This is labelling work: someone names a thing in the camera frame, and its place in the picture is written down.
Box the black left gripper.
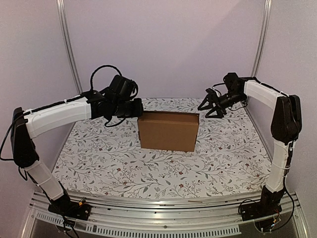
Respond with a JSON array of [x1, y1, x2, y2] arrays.
[[112, 98, 144, 119]]

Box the brown cardboard box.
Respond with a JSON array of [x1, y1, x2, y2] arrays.
[[137, 111, 200, 152]]

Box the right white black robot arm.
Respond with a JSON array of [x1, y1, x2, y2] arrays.
[[198, 72, 302, 221]]

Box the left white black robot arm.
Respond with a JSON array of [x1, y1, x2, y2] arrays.
[[6, 75, 143, 220]]

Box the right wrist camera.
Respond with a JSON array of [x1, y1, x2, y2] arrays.
[[206, 88, 218, 102]]

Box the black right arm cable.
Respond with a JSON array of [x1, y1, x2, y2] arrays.
[[211, 83, 248, 111]]

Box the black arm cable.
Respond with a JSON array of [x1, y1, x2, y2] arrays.
[[211, 83, 248, 111], [89, 65, 139, 127]]

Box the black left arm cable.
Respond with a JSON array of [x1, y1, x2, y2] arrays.
[[89, 65, 139, 127]]

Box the right aluminium corner post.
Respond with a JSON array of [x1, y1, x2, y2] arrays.
[[251, 0, 272, 77]]

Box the aluminium corner post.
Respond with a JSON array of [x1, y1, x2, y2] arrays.
[[56, 0, 83, 94], [251, 0, 272, 77]]

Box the aluminium front rail frame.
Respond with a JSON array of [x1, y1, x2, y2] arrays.
[[20, 191, 313, 238]]

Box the left aluminium corner post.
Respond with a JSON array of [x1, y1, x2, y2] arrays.
[[56, 0, 83, 94]]

